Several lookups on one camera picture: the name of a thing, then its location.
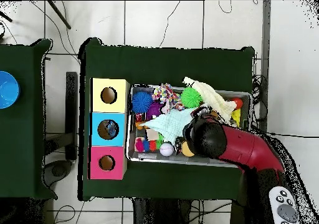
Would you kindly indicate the green spiky ball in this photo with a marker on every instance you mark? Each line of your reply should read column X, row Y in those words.
column 191, row 97

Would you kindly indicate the shallow clear mesh bin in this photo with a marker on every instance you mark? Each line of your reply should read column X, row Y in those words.
column 130, row 154

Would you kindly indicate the blue bowl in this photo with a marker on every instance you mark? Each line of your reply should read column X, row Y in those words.
column 7, row 89

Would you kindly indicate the purple spiky ball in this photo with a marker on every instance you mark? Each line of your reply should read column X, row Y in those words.
column 153, row 110

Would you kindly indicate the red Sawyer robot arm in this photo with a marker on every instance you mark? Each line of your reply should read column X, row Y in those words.
column 249, row 149

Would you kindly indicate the pale yellow cloth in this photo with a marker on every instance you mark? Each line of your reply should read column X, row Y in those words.
column 209, row 98

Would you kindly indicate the pale pink ball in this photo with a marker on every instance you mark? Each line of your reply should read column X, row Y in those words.
column 166, row 149

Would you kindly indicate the side table with green cloth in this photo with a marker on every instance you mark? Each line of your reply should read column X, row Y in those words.
column 32, row 134

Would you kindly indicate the small red ball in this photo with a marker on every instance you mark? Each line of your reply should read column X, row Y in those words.
column 237, row 102

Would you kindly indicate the blue spiky ball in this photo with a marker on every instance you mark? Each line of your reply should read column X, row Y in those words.
column 142, row 101

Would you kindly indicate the wooden box with three holes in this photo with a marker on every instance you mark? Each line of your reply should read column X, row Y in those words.
column 119, row 154

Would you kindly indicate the colourful patterned cloth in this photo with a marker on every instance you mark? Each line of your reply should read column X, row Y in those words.
column 167, row 95

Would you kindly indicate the tan round bun toy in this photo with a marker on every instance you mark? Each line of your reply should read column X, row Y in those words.
column 187, row 149

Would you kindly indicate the mint green cloth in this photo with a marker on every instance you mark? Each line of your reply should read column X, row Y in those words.
column 169, row 124

